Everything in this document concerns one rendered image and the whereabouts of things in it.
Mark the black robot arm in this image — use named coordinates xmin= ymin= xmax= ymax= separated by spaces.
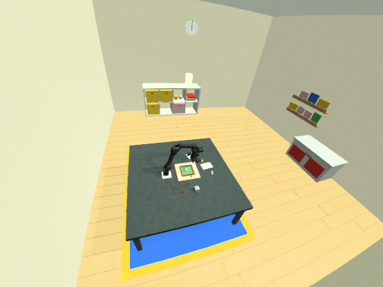
xmin=162 ymin=143 xmax=203 ymax=176

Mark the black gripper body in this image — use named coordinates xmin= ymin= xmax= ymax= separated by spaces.
xmin=187 ymin=152 xmax=201 ymax=163

